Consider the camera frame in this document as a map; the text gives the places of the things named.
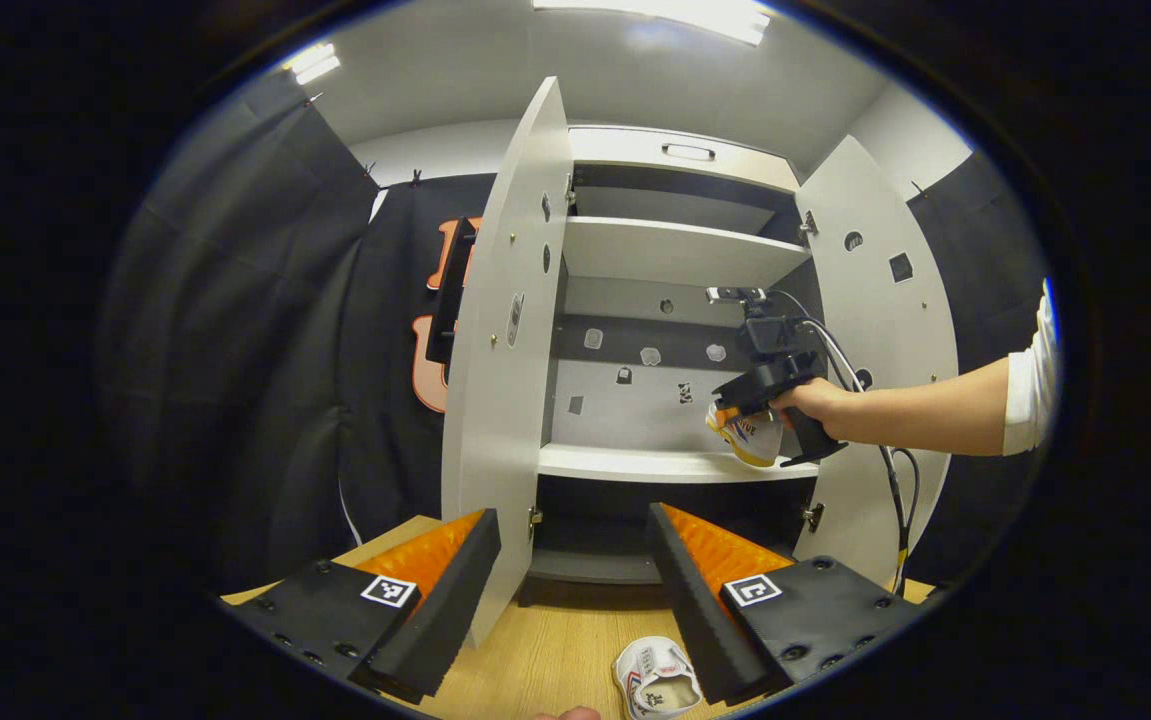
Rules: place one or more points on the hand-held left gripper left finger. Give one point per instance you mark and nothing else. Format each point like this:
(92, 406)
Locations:
(445, 610)

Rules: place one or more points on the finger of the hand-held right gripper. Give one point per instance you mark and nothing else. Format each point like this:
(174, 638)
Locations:
(735, 412)

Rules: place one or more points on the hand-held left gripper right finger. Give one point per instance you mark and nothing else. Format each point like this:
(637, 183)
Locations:
(695, 610)

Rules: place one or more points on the white shoe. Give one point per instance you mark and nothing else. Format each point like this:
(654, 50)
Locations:
(655, 680)
(755, 445)

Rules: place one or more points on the white shoe cabinet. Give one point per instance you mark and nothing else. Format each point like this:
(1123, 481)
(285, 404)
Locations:
(635, 400)

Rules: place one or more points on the white shoe cabinet door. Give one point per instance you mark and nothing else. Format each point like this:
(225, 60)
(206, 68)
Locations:
(895, 330)
(500, 420)

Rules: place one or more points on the white cabinet shelf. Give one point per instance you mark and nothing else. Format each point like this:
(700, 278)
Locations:
(655, 463)
(675, 250)

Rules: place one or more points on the white cabinet drawer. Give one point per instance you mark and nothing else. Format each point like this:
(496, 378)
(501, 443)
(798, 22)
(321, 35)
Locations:
(635, 150)

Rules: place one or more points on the black backdrop cloth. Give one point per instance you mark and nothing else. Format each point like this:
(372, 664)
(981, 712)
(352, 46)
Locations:
(235, 300)
(985, 250)

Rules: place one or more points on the large ceiling light panel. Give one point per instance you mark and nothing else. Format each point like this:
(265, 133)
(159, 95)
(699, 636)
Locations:
(665, 12)

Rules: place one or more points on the small ceiling light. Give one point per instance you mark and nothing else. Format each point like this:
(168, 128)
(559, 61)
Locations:
(313, 63)

